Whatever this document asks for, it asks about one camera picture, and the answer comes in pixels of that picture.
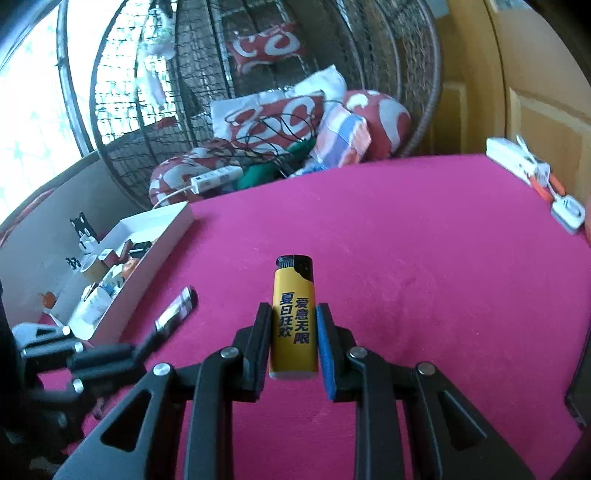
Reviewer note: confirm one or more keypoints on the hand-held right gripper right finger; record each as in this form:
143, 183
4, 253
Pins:
325, 360

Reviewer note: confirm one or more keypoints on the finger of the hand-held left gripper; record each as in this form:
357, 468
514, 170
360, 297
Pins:
106, 360

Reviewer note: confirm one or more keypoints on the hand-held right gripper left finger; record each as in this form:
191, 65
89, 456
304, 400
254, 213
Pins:
264, 350

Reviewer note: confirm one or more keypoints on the yellow black lighter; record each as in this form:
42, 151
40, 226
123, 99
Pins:
294, 323

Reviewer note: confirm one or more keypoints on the silver black lighter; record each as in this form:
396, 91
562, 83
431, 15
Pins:
178, 307

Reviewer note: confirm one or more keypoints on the white box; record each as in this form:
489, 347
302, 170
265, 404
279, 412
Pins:
157, 249

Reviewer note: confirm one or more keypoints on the white printed cup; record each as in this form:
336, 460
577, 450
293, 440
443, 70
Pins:
92, 307

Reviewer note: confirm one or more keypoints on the small orange fruit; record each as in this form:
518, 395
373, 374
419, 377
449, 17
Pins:
48, 300

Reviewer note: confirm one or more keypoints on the small orange item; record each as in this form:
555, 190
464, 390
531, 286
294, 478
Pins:
130, 268

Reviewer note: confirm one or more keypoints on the small black box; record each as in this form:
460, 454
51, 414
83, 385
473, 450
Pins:
141, 250

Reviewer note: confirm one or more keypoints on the black white cat-shaped holder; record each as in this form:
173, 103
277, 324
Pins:
84, 230

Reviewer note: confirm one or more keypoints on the magenta tablecloth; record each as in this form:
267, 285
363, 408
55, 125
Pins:
415, 254

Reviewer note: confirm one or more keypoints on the green cushion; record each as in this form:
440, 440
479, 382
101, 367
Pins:
258, 175

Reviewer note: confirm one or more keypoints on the red white floral cushion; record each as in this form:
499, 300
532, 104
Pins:
175, 175

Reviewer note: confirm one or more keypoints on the plaid pillow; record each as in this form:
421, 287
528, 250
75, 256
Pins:
341, 134

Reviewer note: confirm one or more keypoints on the white-bordered red patterned pillow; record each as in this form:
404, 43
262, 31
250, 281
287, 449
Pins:
277, 115

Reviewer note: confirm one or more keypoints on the round red white cushion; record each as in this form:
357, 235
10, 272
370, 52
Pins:
383, 120

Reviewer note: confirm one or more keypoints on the window with lattice grille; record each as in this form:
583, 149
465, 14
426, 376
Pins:
32, 92

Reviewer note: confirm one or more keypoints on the white square device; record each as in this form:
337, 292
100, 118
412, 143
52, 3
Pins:
569, 213

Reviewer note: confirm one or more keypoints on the white plastic tool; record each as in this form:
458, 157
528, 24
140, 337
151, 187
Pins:
531, 157

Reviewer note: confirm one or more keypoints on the small red white pillow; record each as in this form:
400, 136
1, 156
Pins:
268, 46

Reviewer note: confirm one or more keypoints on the white feather dreamcatcher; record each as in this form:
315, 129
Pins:
159, 50

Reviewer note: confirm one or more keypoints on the wicker hanging chair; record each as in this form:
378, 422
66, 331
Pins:
369, 46

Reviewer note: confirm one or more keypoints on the wooden panelled doors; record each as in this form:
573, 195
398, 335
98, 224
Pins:
531, 83

